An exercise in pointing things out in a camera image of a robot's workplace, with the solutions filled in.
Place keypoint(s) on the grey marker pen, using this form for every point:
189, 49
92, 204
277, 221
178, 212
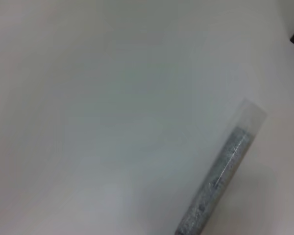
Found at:
223, 176

